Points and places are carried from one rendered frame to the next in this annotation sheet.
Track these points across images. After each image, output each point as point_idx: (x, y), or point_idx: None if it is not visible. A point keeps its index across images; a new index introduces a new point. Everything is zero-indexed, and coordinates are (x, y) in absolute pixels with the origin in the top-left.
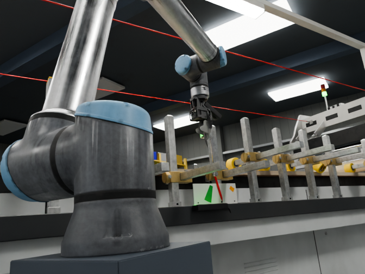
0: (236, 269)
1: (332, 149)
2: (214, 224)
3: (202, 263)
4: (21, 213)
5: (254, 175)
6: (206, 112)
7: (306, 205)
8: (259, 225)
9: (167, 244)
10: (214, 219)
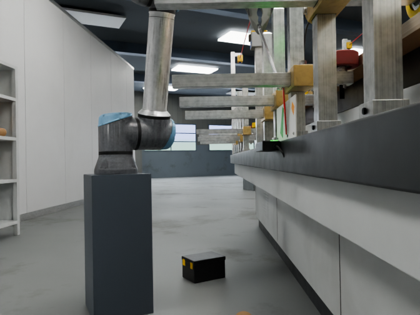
0: None
1: None
2: (294, 175)
3: (90, 184)
4: None
5: (314, 59)
6: None
7: (392, 145)
8: (327, 195)
9: (96, 173)
10: (277, 166)
